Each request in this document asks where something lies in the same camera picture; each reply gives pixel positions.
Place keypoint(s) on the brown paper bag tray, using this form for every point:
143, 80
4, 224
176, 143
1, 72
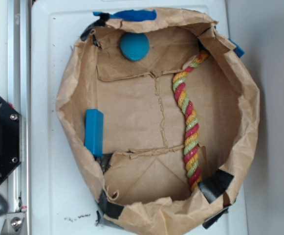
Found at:
180, 125

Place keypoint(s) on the blue rectangular block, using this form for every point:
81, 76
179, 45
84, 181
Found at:
94, 126

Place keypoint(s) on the blue rubber ball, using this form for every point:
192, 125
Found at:
134, 46

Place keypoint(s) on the blue foam piece top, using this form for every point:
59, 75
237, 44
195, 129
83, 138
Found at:
130, 15

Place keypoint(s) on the blue foam piece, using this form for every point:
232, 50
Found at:
237, 50
130, 15

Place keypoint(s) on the white plastic board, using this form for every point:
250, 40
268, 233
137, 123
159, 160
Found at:
61, 203

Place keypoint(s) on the blue foam piece right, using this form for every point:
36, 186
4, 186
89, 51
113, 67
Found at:
237, 50

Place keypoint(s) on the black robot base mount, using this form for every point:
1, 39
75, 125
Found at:
9, 139

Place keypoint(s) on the aluminium extrusion rail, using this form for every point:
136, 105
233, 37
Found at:
18, 94

